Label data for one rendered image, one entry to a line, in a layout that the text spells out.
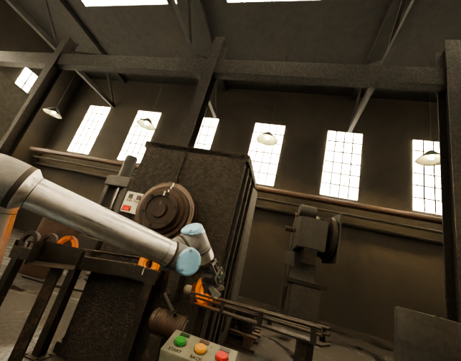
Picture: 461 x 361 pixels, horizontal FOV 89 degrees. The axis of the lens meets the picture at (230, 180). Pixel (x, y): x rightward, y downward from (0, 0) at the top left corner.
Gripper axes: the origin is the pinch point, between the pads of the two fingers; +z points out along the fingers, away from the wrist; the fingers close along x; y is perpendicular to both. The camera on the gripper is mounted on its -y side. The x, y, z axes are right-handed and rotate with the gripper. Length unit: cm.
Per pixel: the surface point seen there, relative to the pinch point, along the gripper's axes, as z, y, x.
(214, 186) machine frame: -24, -42, 85
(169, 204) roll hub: -28, -58, 47
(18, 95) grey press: -177, -301, 102
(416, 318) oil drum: 170, 88, 158
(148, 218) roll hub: -24, -71, 36
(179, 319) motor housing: 24.5, -35.4, 1.8
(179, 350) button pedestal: -8.7, 7.6, -30.8
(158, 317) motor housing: 21, -46, -2
